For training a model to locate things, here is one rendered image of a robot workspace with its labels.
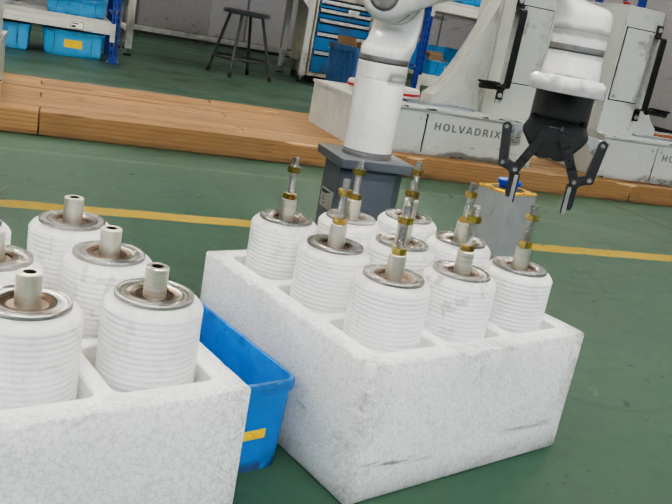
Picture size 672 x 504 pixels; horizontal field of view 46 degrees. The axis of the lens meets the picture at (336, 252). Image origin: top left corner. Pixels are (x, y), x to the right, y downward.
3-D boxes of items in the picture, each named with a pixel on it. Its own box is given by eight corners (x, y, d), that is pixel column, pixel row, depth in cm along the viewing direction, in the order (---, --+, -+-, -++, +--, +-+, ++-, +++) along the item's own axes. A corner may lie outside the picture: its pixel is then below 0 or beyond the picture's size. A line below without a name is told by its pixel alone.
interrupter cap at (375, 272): (359, 265, 99) (360, 260, 98) (418, 274, 99) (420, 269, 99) (364, 285, 91) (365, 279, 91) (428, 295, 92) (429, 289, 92)
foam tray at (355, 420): (190, 362, 121) (205, 250, 116) (383, 336, 145) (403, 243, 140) (344, 507, 92) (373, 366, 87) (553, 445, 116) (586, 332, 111)
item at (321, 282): (271, 353, 112) (292, 231, 107) (336, 357, 115) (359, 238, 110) (285, 385, 103) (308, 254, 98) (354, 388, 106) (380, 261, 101)
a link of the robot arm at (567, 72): (527, 88, 97) (539, 36, 95) (531, 85, 108) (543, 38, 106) (603, 102, 95) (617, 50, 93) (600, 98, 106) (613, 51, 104)
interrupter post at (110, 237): (93, 253, 85) (96, 224, 84) (115, 253, 87) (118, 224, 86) (101, 261, 83) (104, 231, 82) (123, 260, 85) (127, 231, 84)
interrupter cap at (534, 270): (490, 270, 107) (491, 265, 107) (492, 257, 114) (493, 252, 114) (546, 283, 106) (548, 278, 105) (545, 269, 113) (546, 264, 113)
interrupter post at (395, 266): (382, 275, 96) (387, 249, 95) (401, 278, 97) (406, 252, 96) (384, 281, 94) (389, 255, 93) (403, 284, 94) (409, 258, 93)
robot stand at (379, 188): (292, 287, 161) (317, 142, 153) (358, 291, 166) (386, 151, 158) (313, 316, 148) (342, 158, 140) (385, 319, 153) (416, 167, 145)
